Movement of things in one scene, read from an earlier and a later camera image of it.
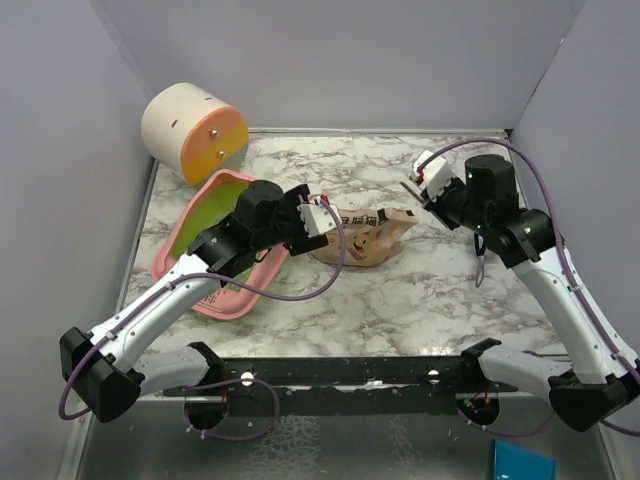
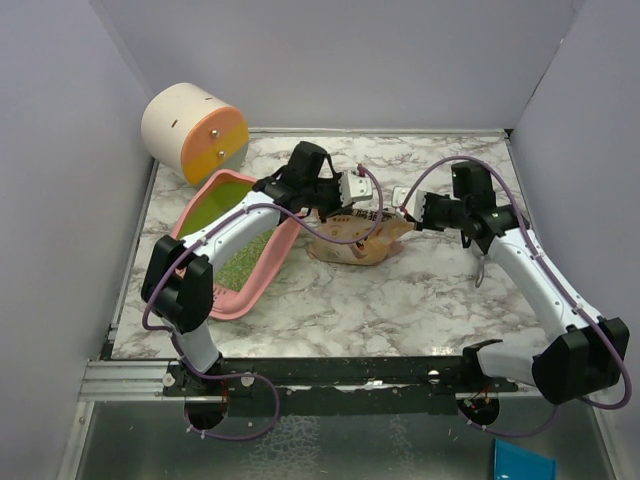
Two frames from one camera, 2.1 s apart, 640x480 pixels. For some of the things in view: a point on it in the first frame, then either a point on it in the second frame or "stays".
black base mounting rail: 410,386 stays
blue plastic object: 514,462 stays
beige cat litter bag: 373,236 stays
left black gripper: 303,243 → 337,209
